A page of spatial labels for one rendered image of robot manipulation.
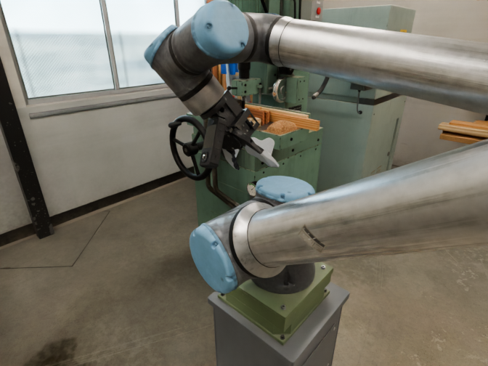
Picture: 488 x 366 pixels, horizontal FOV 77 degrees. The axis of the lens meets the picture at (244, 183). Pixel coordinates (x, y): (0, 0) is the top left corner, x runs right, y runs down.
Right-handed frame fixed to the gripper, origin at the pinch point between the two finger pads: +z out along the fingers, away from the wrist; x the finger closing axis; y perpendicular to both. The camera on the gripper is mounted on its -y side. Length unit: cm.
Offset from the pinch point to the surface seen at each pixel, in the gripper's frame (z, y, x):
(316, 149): 57, 70, 48
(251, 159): 23, 30, 44
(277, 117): 18, 51, 38
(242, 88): 2, 56, 51
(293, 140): 24, 41, 27
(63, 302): 26, -63, 126
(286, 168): 45, 45, 47
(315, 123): 24, 49, 20
